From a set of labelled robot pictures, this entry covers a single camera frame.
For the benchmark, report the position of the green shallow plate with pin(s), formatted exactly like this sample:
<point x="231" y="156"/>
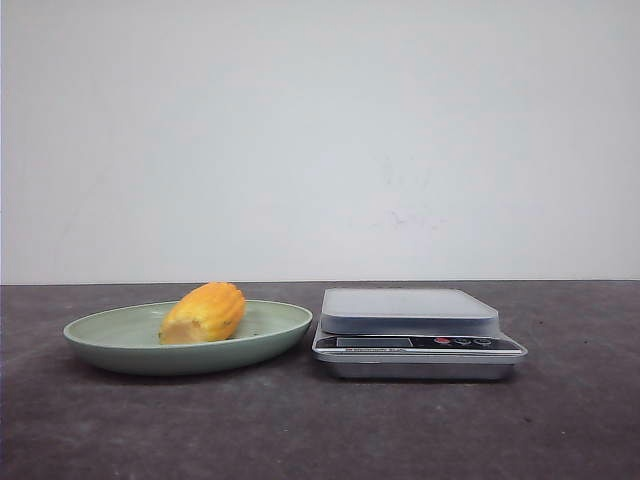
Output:
<point x="126" y="340"/>

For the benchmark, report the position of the yellow corn cob piece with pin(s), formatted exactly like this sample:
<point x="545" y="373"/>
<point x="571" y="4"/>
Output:
<point x="209" y="313"/>

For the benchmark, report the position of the silver digital kitchen scale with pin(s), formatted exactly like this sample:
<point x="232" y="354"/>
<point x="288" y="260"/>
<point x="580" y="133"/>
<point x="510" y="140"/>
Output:
<point x="413" y="333"/>

